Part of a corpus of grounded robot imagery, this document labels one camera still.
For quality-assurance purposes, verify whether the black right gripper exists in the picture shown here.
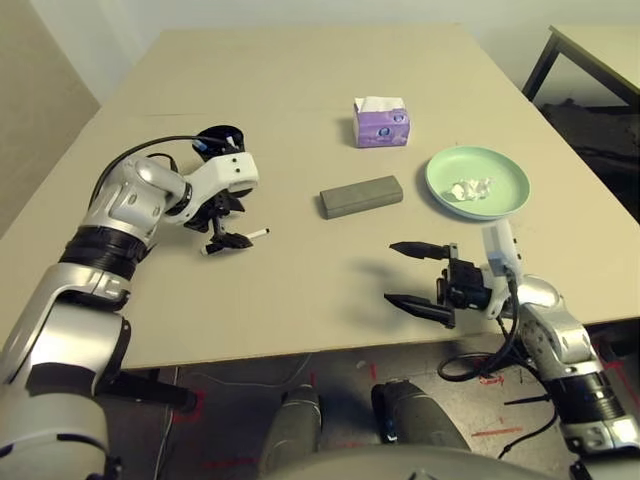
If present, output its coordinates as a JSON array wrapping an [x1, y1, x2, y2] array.
[[383, 240, 494, 329]]

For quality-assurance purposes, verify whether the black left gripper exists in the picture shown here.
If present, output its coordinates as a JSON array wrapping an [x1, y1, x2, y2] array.
[[184, 192, 256, 253]]

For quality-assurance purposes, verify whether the white marker with black cap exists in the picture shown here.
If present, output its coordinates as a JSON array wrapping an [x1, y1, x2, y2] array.
[[200, 227, 271, 257]]

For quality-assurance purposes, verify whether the grey glasses case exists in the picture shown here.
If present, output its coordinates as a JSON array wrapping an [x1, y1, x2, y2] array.
[[318, 174, 404, 221]]

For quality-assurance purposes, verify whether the white tissue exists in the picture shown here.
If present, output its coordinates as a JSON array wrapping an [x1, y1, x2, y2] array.
[[444, 175, 496, 202]]

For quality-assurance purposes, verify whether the light green plate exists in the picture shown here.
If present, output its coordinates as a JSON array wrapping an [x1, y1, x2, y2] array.
[[425, 145, 531, 221]]

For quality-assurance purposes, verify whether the black plastic cup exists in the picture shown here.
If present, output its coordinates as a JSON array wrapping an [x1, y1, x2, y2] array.
[[193, 125, 246, 161]]

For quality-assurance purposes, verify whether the grey robot right leg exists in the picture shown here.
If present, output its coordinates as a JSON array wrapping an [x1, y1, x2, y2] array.
[[370, 379, 471, 451]]

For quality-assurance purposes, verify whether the grey robot leg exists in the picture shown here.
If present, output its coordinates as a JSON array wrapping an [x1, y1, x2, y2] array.
[[264, 384, 321, 456], [370, 379, 471, 451]]

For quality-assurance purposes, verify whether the purple tissue pack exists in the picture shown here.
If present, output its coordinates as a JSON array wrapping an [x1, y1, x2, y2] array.
[[352, 95, 412, 150]]

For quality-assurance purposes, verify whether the black table foot bar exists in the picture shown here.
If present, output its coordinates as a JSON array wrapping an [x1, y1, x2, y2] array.
[[97, 367, 199, 411]]

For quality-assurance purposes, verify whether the red floor tape strip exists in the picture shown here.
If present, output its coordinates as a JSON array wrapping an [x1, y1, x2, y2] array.
[[472, 427, 524, 439]]

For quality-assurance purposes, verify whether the grey robot left leg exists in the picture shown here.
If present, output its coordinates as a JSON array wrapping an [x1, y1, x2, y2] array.
[[264, 384, 321, 456]]

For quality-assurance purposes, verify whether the grey robot torso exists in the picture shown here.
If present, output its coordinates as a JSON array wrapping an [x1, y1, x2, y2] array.
[[259, 446, 551, 480]]

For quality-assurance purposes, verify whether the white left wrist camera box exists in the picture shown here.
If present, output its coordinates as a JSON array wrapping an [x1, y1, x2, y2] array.
[[164, 152, 261, 224]]

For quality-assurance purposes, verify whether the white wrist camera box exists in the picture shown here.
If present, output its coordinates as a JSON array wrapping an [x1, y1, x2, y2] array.
[[164, 152, 261, 224], [480, 219, 526, 321]]

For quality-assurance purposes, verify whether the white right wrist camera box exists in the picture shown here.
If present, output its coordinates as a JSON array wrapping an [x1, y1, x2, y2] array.
[[480, 219, 526, 321]]

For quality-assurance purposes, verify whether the black left camera cable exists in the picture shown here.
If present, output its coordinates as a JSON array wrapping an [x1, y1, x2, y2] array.
[[92, 132, 236, 201]]

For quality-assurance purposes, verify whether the white floor cable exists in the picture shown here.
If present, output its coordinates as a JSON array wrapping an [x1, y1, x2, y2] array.
[[177, 354, 311, 389]]

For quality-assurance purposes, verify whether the side table with black frame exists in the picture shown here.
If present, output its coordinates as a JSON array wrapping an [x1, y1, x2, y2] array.
[[522, 24, 640, 104]]

